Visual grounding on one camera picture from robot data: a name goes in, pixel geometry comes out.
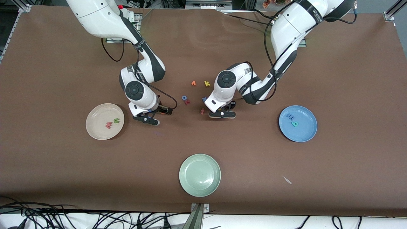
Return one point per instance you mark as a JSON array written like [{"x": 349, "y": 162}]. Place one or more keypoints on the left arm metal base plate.
[{"x": 302, "y": 43}]

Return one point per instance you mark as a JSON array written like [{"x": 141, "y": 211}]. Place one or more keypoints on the blue round plate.
[{"x": 302, "y": 130}]

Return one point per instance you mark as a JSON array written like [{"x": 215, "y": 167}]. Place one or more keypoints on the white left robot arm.
[{"x": 286, "y": 28}]

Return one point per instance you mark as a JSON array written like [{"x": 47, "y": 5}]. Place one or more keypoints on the brown paper table cover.
[{"x": 203, "y": 47}]

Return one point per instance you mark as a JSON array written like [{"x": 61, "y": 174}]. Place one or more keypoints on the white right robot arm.
[{"x": 101, "y": 19}]

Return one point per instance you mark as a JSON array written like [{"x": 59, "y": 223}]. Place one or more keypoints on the small white paper scrap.
[{"x": 287, "y": 180}]

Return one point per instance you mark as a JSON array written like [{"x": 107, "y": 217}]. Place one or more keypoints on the orange dried flowers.
[{"x": 266, "y": 3}]

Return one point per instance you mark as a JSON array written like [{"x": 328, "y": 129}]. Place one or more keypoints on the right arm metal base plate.
[{"x": 139, "y": 19}]

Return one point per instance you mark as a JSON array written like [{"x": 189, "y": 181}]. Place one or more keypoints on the aluminium frame rail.
[
  {"x": 389, "y": 16},
  {"x": 24, "y": 8}
]

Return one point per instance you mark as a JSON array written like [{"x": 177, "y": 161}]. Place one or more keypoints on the grey metal frame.
[{"x": 208, "y": 4}]

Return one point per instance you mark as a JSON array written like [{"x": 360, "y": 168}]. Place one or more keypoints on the beige round plate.
[{"x": 98, "y": 127}]

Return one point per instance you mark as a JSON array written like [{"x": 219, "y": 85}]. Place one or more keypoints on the grey metal camera mount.
[{"x": 198, "y": 219}]

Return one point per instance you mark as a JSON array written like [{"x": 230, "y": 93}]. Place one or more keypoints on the pale green round plate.
[{"x": 200, "y": 175}]

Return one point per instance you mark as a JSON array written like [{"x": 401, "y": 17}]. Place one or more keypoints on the green foam letter u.
[{"x": 116, "y": 120}]

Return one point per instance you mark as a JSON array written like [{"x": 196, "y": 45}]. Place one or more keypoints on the blue foam letter m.
[{"x": 289, "y": 116}]

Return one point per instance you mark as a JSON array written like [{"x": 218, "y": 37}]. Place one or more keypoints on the pink foam letter w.
[{"x": 109, "y": 125}]

